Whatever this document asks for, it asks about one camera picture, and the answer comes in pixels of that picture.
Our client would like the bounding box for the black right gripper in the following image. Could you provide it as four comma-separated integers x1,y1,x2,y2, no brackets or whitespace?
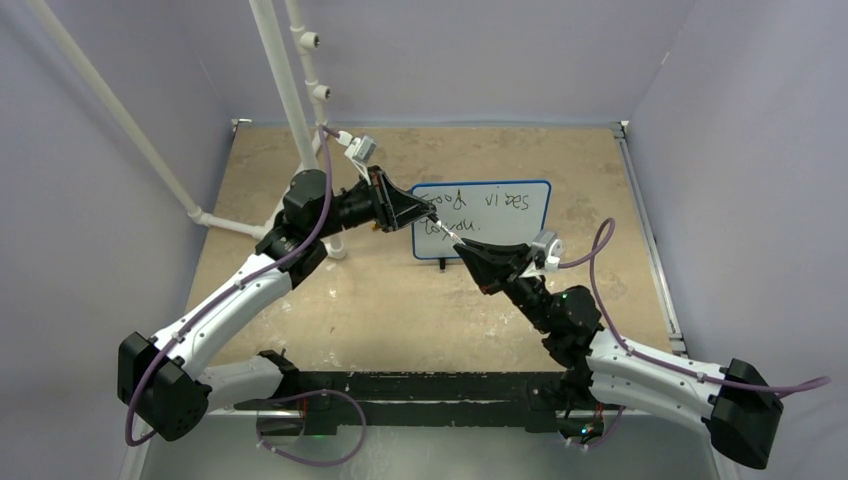
456,237,555,334

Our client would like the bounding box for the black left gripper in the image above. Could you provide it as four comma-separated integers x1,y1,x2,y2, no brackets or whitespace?
316,171,437,242

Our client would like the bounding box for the white marker pen black cap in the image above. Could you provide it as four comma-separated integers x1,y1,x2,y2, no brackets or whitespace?
427,214,465,245

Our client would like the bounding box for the blue framed whiteboard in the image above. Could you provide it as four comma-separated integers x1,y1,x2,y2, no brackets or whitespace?
411,179,552,260

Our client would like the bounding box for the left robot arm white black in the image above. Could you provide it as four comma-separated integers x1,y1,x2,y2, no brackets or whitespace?
117,166,436,446

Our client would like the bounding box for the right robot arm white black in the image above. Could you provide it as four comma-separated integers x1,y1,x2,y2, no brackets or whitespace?
453,239,784,470

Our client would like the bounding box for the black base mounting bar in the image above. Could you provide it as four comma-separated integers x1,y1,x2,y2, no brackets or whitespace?
234,350,619,436

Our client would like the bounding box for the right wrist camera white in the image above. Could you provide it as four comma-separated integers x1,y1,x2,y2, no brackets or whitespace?
520,229,564,278

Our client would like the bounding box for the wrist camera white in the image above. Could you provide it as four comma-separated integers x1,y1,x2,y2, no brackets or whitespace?
336,131,377,185
520,229,564,278

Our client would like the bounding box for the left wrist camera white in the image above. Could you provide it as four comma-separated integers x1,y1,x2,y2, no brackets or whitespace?
336,131,377,185

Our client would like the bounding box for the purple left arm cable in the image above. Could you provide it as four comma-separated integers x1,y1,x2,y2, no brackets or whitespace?
124,124,346,448

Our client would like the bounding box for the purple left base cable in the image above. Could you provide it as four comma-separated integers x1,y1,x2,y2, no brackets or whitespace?
255,389,367,468

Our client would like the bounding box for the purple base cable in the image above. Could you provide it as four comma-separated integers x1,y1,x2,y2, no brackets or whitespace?
564,404,627,452
255,389,367,468

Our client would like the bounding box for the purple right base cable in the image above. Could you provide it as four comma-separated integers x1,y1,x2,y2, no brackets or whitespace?
564,404,627,452

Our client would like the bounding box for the white PVC pipe frame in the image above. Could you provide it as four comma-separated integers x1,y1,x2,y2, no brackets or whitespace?
23,0,349,261

